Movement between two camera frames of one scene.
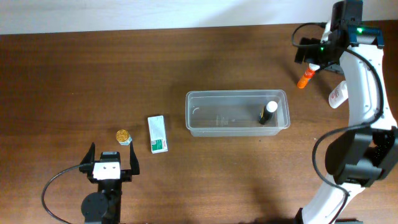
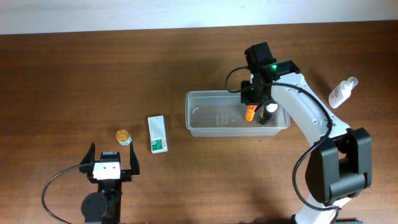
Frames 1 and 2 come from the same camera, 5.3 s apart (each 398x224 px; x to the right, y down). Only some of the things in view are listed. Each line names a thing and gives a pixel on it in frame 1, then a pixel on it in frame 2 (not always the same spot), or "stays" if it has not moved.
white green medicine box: [158, 134] stays
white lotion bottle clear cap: [339, 95] stays
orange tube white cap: [308, 74] to [249, 115]
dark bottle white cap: [267, 111] stays
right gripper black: [313, 44] to [245, 97]
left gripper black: [126, 175] stays
